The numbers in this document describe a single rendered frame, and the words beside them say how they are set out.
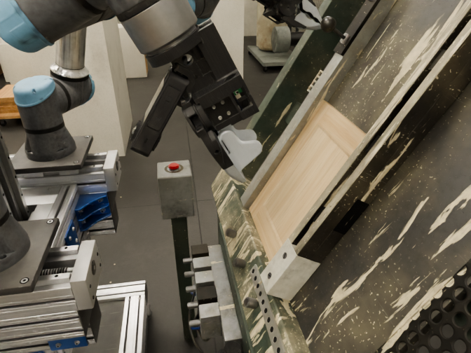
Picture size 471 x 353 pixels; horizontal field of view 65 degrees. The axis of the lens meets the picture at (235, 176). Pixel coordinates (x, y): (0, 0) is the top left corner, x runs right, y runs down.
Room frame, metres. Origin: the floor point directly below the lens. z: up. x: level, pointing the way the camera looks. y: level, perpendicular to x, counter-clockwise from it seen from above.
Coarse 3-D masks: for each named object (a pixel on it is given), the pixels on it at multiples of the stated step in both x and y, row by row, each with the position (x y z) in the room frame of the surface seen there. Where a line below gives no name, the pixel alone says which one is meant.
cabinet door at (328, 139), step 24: (312, 120) 0.98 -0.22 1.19; (336, 120) 0.88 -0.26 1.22; (312, 144) 0.91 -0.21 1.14; (336, 144) 0.82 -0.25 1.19; (288, 168) 0.92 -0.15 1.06; (312, 168) 0.84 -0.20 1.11; (336, 168) 0.76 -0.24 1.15; (264, 192) 0.95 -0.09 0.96; (288, 192) 0.86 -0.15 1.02; (312, 192) 0.78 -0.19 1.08; (264, 216) 0.87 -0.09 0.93; (288, 216) 0.79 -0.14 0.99; (264, 240) 0.79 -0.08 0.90
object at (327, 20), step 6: (324, 18) 0.97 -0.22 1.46; (330, 18) 0.96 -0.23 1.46; (324, 24) 0.96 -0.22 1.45; (330, 24) 0.95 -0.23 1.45; (324, 30) 0.96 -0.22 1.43; (330, 30) 0.96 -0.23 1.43; (336, 30) 0.99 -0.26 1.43; (342, 36) 1.02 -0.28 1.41; (348, 36) 1.03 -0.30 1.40; (342, 42) 1.03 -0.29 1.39
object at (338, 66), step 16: (384, 0) 1.03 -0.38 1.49; (384, 16) 1.03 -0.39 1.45; (368, 32) 1.02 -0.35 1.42; (352, 48) 1.01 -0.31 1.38; (336, 64) 1.01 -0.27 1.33; (352, 64) 1.02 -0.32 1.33; (320, 80) 1.03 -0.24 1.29; (336, 80) 1.01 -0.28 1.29; (320, 96) 1.00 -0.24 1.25; (304, 112) 1.00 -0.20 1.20; (288, 128) 1.02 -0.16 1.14; (288, 144) 0.98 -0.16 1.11; (272, 160) 0.98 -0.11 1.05; (256, 176) 1.01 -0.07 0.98; (256, 192) 0.97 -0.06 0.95
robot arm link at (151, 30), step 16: (160, 0) 0.47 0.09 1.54; (176, 0) 0.41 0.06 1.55; (144, 16) 0.40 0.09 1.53; (160, 16) 0.40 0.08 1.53; (176, 16) 0.41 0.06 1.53; (192, 16) 0.43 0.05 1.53; (128, 32) 0.42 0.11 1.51; (144, 32) 0.40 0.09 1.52; (160, 32) 0.40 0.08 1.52; (176, 32) 0.40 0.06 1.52; (144, 48) 0.41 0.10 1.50; (160, 48) 0.40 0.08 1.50
